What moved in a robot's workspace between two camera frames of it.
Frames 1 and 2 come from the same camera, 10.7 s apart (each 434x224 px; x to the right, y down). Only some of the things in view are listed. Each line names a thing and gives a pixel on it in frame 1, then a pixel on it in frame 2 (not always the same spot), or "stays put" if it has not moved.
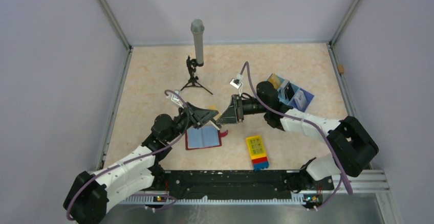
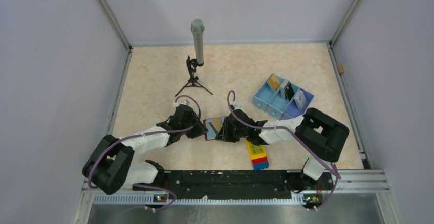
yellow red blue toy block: x=259 y=160 stays put
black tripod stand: x=191 y=64 stays put
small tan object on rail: x=341 y=68 stays put
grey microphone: x=197 y=27 stays put
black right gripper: x=230 y=116 → x=224 y=134
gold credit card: x=214 y=107 → x=214 y=126
